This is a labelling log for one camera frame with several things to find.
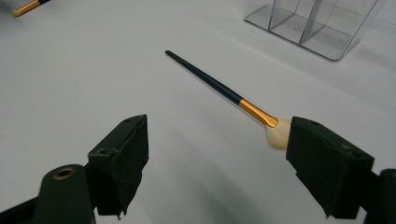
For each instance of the white board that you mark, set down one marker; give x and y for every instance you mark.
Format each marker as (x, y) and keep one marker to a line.
(93, 62)

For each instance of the clear acrylic organizer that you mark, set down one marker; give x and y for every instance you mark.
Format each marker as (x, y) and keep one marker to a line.
(311, 31)

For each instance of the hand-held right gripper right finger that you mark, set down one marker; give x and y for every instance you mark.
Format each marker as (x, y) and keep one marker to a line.
(333, 168)

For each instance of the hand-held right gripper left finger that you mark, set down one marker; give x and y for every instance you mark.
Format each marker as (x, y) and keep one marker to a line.
(120, 165)

